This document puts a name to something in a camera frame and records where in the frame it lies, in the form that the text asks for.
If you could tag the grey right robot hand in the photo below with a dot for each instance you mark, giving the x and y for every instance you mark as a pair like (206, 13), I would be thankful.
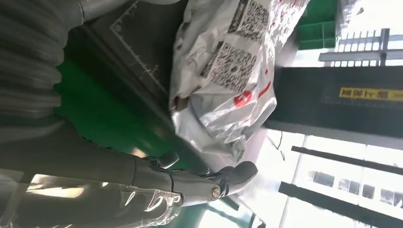
(78, 176)

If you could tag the black weighing device with column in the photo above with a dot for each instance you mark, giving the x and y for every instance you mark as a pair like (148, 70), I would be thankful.
(314, 104)

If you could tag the green plastic basket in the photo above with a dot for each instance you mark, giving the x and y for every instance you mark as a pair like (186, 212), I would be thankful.
(314, 31)

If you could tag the green conveyor belt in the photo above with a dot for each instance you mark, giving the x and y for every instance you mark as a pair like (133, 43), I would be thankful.
(100, 116)

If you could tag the black yellow ruler label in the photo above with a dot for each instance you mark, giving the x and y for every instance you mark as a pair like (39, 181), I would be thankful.
(368, 94)

